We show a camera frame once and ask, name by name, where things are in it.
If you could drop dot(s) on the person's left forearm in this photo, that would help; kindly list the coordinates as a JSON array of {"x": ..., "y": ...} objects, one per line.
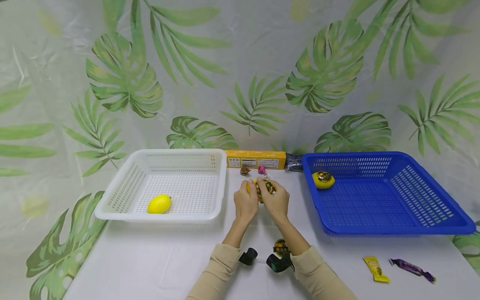
[{"x": 221, "y": 266}]

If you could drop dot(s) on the person's right thumb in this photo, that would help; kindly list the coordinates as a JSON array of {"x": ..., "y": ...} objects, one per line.
[{"x": 261, "y": 187}]

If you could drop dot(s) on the long yellow box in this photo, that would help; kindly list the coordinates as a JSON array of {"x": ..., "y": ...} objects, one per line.
[{"x": 255, "y": 157}]

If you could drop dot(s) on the person's right fingers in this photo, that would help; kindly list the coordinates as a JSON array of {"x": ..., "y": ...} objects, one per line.
[{"x": 274, "y": 190}]

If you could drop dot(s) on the purple wrapped candy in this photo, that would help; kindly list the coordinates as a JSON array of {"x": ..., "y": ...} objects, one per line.
[{"x": 411, "y": 268}]

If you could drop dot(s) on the person's left hand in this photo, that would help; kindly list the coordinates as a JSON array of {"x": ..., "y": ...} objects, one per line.
[{"x": 245, "y": 206}]

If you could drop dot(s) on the small pink wrapped candy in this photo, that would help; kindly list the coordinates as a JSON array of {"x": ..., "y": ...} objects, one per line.
[{"x": 261, "y": 170}]

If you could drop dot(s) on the blue plastic basket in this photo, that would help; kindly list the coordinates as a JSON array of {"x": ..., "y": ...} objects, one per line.
[{"x": 378, "y": 200}]

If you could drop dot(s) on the small brown wrapped candy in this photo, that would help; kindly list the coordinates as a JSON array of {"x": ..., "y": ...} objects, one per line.
[{"x": 245, "y": 171}]

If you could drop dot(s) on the person's left thumb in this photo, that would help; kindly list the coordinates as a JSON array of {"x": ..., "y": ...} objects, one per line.
[{"x": 254, "y": 189}]

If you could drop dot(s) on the person's right forearm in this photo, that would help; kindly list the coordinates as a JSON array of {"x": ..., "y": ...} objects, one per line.
[{"x": 315, "y": 271}]

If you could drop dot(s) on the white plastic basket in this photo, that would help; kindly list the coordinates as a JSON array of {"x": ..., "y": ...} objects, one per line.
[{"x": 180, "y": 189}]

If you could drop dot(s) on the round dark label sticker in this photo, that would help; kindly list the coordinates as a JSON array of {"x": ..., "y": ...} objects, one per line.
[{"x": 281, "y": 246}]

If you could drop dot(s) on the yellow lemon with dark label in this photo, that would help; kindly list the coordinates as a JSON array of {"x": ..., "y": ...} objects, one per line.
[
  {"x": 323, "y": 180},
  {"x": 264, "y": 187}
]

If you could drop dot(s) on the dark crinkled packet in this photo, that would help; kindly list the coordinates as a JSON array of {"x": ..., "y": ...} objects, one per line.
[{"x": 293, "y": 163}]

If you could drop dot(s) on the yellow snack packet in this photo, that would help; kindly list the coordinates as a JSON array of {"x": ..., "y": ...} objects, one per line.
[{"x": 376, "y": 269}]

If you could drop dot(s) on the person's right hand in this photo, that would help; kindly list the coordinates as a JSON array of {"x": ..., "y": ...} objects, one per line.
[{"x": 276, "y": 206}]

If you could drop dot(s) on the plain yellow lemon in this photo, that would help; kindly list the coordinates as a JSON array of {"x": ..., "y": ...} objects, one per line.
[{"x": 159, "y": 204}]

